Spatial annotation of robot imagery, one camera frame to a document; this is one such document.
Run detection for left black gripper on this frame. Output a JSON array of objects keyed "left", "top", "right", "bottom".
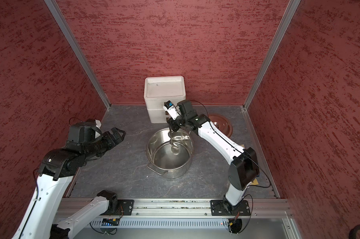
[{"left": 82, "top": 127, "right": 126, "bottom": 159}]

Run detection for stainless steel pot lid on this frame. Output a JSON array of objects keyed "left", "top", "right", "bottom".
[{"left": 209, "top": 114, "right": 233, "bottom": 137}]

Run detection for metal ladle spoon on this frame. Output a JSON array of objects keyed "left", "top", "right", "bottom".
[{"left": 169, "top": 129, "right": 191, "bottom": 149}]

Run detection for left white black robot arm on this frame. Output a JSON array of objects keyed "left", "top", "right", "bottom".
[{"left": 13, "top": 119, "right": 126, "bottom": 239}]

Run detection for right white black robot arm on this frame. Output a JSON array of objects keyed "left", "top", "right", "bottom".
[{"left": 163, "top": 100, "right": 260, "bottom": 213}]

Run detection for white three-drawer storage box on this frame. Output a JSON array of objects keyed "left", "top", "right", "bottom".
[{"left": 144, "top": 76, "right": 186, "bottom": 124}]

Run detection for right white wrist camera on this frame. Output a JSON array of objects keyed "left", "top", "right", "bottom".
[{"left": 163, "top": 101, "right": 180, "bottom": 120}]

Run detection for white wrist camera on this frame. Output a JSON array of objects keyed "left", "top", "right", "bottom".
[
  {"left": 87, "top": 119, "right": 102, "bottom": 138},
  {"left": 163, "top": 101, "right": 180, "bottom": 120}
]

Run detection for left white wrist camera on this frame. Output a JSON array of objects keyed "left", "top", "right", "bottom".
[{"left": 87, "top": 119, "right": 102, "bottom": 138}]

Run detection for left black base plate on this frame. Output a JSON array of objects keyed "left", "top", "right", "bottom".
[{"left": 117, "top": 199, "right": 134, "bottom": 217}]

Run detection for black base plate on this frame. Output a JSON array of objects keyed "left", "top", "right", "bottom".
[
  {"left": 210, "top": 200, "right": 251, "bottom": 217},
  {"left": 117, "top": 199, "right": 134, "bottom": 217}
]

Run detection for white perforated cable duct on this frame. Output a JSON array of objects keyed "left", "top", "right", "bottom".
[{"left": 87, "top": 218, "right": 229, "bottom": 229}]

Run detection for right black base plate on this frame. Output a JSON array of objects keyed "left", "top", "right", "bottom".
[{"left": 210, "top": 200, "right": 251, "bottom": 217}]

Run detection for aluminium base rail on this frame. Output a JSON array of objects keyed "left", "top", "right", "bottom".
[{"left": 56, "top": 196, "right": 294, "bottom": 219}]

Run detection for left aluminium corner post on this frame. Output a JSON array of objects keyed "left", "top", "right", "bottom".
[{"left": 44, "top": 0, "right": 112, "bottom": 110}]

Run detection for aluminium corner post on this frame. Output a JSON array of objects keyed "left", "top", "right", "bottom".
[
  {"left": 44, "top": 0, "right": 112, "bottom": 110},
  {"left": 243, "top": 0, "right": 301, "bottom": 111}
]

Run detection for right aluminium corner post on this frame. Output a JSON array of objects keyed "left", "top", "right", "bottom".
[{"left": 243, "top": 0, "right": 301, "bottom": 111}]

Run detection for black hose at corner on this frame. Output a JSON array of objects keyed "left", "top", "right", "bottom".
[{"left": 348, "top": 223, "right": 360, "bottom": 239}]

